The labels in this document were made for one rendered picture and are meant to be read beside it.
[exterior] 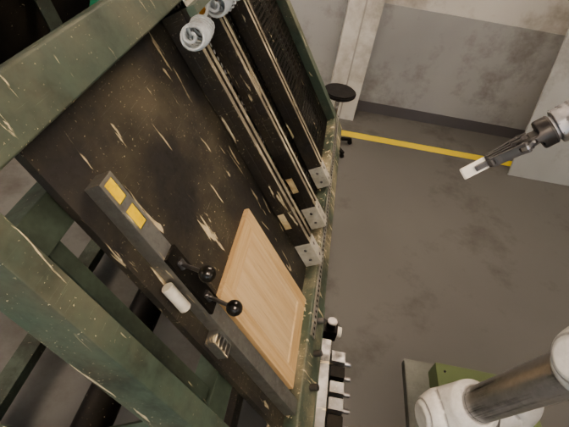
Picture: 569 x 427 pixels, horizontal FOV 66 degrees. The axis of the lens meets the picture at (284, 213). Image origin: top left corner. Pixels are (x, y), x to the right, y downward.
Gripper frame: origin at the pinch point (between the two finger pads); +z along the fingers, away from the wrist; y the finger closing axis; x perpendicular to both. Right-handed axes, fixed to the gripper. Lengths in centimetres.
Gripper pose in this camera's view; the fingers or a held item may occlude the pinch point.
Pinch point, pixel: (474, 168)
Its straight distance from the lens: 128.6
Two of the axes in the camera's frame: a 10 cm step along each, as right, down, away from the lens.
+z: -7.9, 4.5, 4.2
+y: -3.1, 3.1, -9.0
